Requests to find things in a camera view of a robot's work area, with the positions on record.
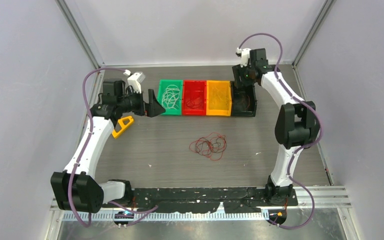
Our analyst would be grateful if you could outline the yellow plastic bin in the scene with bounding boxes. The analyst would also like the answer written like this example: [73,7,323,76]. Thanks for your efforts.
[206,80,232,117]

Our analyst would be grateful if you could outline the black plastic bin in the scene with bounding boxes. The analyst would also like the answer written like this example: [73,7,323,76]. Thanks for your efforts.
[230,81,257,117]

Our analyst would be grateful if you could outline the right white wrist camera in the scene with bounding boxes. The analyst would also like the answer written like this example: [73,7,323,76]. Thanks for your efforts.
[235,47,251,68]

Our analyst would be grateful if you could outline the red plastic bin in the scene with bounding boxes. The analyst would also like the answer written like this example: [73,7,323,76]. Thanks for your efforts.
[181,80,207,116]

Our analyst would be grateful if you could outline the red wire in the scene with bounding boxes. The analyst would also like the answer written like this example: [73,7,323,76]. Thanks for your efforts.
[185,91,205,110]

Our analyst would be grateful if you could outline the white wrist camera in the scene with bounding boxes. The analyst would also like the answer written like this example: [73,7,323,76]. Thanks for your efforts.
[235,47,251,68]
[123,69,146,94]

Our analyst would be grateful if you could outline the slotted cable duct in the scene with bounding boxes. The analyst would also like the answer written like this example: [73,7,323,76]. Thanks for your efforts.
[62,211,279,222]

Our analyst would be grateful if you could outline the coloured wire bundle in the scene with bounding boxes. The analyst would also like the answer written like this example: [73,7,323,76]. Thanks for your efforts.
[188,132,228,162]

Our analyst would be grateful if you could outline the green plastic bin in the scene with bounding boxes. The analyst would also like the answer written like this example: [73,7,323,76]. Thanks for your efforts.
[157,79,183,116]

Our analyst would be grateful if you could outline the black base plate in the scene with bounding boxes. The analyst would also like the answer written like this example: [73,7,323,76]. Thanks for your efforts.
[133,187,298,214]

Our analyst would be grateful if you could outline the yellow wire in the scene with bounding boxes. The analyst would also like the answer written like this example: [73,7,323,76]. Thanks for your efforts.
[210,86,230,110]

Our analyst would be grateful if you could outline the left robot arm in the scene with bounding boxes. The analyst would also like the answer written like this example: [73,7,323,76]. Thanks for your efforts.
[50,78,166,214]

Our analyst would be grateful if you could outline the white wire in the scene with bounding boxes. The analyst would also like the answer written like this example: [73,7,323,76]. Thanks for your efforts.
[160,84,183,110]

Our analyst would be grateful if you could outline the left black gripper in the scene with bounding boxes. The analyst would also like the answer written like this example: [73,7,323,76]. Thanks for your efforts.
[117,87,165,118]

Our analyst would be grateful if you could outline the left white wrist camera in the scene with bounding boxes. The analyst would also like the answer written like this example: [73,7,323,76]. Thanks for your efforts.
[123,69,146,94]

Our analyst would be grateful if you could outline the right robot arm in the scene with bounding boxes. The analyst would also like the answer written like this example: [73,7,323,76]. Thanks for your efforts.
[232,48,320,205]

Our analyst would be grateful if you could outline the yellow triangular plastic piece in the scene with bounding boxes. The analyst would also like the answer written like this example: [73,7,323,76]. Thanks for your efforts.
[112,116,135,139]

